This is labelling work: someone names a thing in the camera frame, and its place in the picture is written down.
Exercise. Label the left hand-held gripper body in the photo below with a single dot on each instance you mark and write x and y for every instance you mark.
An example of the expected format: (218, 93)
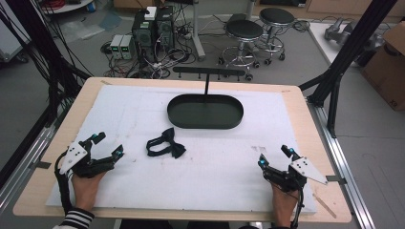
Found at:
(75, 154)

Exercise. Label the black tape piece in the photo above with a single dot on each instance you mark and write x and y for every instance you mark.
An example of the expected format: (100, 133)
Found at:
(336, 180)
(43, 165)

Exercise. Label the white box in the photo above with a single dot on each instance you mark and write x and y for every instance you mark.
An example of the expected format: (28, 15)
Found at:
(150, 13)

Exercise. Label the black hanger stand with tray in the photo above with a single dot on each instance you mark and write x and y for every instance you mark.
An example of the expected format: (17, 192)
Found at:
(205, 113)

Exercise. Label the white round table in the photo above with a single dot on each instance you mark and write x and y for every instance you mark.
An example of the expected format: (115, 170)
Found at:
(68, 5)

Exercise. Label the black bow tie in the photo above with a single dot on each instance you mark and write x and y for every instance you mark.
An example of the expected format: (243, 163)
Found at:
(168, 147)

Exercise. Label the aluminium rail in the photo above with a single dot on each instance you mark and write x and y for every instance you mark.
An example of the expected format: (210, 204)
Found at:
(25, 159)
(344, 159)

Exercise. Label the black metal frame post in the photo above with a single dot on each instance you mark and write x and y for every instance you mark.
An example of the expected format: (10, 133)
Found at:
(353, 47)
(38, 41)

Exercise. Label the white foam mat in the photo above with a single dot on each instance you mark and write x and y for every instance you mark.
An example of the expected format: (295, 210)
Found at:
(203, 178)

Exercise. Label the person's left hand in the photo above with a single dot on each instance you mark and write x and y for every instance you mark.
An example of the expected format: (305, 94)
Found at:
(86, 191)

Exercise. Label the person's right hand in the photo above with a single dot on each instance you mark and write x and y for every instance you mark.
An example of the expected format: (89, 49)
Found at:
(283, 205)

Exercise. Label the cardboard box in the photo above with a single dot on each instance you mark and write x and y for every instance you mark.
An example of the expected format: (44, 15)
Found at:
(387, 66)

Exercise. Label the black round stool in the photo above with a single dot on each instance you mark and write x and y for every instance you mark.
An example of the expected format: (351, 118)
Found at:
(277, 16)
(244, 31)

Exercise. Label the clear plastic sheet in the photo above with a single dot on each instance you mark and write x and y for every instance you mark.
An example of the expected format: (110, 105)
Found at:
(86, 27)

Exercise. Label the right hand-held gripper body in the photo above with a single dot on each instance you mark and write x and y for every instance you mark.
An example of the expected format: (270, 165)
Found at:
(305, 168)

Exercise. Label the grey power supply unit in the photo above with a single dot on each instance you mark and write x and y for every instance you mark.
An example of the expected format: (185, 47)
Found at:
(116, 46)
(128, 47)

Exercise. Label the grey table leg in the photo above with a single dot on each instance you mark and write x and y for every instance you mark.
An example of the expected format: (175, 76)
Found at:
(198, 35)

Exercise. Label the black computer tower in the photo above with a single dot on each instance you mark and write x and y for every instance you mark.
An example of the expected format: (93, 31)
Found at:
(144, 35)
(165, 28)

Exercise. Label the wooden stick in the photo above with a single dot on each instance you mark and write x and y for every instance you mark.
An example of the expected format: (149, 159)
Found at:
(325, 206)

